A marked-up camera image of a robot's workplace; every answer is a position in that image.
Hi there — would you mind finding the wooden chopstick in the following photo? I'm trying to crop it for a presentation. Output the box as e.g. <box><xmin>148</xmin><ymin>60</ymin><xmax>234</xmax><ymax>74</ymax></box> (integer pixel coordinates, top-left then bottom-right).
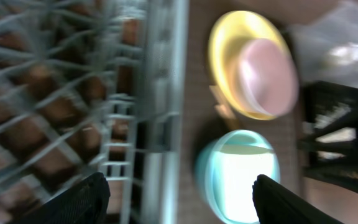
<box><xmin>214</xmin><ymin>104</ymin><xmax>240</xmax><ymax>131</ymax></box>
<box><xmin>209</xmin><ymin>85</ymin><xmax>231</xmax><ymax>108</ymax></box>

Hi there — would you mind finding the black tray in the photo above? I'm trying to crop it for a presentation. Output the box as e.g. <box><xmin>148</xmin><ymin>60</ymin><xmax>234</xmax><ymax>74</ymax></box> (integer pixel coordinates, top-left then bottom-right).
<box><xmin>298</xmin><ymin>82</ymin><xmax>358</xmax><ymax>194</ymax></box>

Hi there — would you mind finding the brown serving tray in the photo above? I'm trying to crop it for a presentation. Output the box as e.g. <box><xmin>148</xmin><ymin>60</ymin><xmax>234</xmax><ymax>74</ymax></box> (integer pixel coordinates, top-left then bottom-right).
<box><xmin>177</xmin><ymin>0</ymin><xmax>303</xmax><ymax>223</ymax></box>

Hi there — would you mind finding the yellow plate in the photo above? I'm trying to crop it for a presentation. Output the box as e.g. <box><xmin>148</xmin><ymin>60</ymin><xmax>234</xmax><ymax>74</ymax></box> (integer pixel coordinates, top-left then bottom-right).
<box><xmin>208</xmin><ymin>11</ymin><xmax>294</xmax><ymax>120</ymax></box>

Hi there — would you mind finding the lower wooden chopstick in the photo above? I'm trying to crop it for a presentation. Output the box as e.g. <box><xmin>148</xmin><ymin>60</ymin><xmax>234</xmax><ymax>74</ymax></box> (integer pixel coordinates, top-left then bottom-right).
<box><xmin>214</xmin><ymin>104</ymin><xmax>240</xmax><ymax>131</ymax></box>

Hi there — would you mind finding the light blue bowl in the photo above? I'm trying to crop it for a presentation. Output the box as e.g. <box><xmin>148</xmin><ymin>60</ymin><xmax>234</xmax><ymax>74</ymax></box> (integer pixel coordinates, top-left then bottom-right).
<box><xmin>195</xmin><ymin>129</ymin><xmax>280</xmax><ymax>223</ymax></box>

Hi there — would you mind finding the rice food waste pile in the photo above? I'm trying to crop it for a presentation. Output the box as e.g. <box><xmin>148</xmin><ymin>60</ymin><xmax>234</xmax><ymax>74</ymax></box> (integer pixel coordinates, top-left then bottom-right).
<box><xmin>299</xmin><ymin>103</ymin><xmax>356</xmax><ymax>161</ymax></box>

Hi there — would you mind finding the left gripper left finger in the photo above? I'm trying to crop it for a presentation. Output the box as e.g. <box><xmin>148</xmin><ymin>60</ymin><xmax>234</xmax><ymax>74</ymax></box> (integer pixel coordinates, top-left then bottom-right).
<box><xmin>17</xmin><ymin>172</ymin><xmax>110</xmax><ymax>224</ymax></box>

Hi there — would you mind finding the white bowl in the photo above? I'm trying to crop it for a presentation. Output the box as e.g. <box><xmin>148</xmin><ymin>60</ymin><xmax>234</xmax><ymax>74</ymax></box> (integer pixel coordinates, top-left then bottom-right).
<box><xmin>233</xmin><ymin>39</ymin><xmax>298</xmax><ymax>117</ymax></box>

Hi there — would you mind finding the clear plastic bin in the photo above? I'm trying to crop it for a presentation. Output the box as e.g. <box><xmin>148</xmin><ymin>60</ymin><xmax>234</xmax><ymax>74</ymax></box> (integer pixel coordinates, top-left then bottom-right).
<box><xmin>290</xmin><ymin>1</ymin><xmax>358</xmax><ymax>88</ymax></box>

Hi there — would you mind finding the white cup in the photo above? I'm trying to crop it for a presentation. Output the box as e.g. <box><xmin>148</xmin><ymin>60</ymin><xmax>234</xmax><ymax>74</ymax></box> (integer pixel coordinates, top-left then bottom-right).
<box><xmin>218</xmin><ymin>145</ymin><xmax>275</xmax><ymax>223</ymax></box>

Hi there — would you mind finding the grey plastic dish rack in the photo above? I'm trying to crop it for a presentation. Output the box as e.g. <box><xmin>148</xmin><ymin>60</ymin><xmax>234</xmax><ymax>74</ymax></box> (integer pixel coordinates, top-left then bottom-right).
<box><xmin>0</xmin><ymin>0</ymin><xmax>189</xmax><ymax>223</ymax></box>

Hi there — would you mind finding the upper wooden chopstick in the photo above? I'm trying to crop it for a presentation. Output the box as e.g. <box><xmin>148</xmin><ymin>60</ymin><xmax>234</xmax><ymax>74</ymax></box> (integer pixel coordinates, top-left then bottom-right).
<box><xmin>209</xmin><ymin>85</ymin><xmax>231</xmax><ymax>108</ymax></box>

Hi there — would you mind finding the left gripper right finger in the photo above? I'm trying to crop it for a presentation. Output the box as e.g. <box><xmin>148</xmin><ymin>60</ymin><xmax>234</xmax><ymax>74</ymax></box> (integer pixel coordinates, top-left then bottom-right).
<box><xmin>252</xmin><ymin>174</ymin><xmax>341</xmax><ymax>224</ymax></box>

